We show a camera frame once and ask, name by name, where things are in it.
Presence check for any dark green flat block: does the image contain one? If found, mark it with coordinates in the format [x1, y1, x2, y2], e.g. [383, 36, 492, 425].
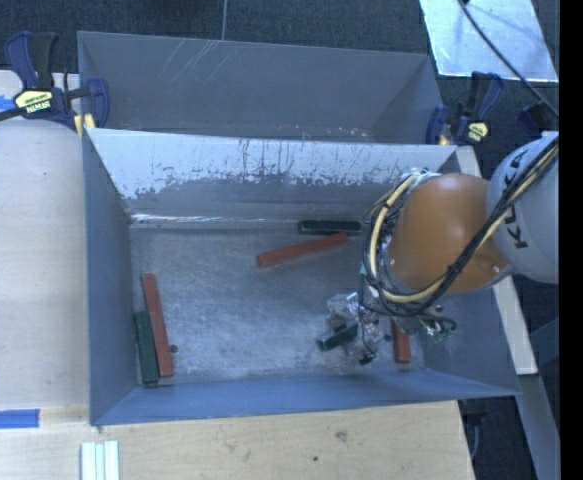
[133, 310, 161, 387]
[297, 218, 364, 236]
[316, 321, 360, 353]

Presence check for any red-brown flat block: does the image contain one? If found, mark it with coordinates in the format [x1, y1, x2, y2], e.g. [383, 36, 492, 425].
[390, 317, 413, 366]
[141, 272, 175, 379]
[255, 231, 350, 270]

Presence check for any grey metal bin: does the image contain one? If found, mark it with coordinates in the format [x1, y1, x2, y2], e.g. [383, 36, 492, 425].
[76, 30, 523, 427]

